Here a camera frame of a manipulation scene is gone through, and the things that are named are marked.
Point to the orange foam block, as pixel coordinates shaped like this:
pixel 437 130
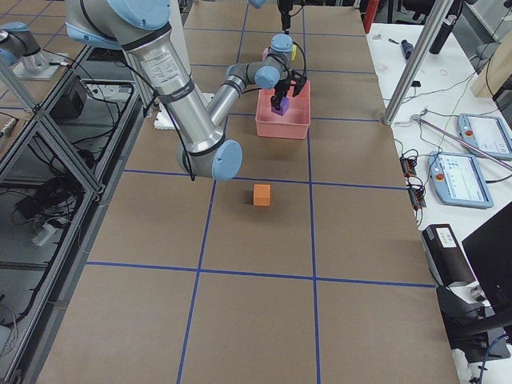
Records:
pixel 262 195

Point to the black box with label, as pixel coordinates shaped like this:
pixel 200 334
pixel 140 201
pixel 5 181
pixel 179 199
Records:
pixel 445 258

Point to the purple foam block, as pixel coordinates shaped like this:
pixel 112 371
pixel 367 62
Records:
pixel 280 107

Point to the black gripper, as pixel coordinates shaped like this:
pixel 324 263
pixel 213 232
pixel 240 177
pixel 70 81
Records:
pixel 281 87

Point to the light pink foam block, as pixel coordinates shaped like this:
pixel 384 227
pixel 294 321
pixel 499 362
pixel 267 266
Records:
pixel 265 53

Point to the aluminium frame post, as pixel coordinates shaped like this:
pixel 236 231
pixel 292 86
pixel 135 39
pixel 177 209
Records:
pixel 425 40

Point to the far teach pendant tablet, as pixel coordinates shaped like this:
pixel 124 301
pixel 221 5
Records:
pixel 487 133

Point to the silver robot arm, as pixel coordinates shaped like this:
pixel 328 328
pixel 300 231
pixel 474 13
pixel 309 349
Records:
pixel 256 3
pixel 143 30

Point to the pink plastic bin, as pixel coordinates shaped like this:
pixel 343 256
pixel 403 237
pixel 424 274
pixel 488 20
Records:
pixel 294 124

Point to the teach pendant tablet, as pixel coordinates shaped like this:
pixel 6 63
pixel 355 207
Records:
pixel 458 180
pixel 487 133

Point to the near teach pendant tablet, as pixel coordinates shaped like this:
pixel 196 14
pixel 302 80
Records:
pixel 458 180

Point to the black monitor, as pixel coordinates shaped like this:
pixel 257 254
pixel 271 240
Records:
pixel 488 250

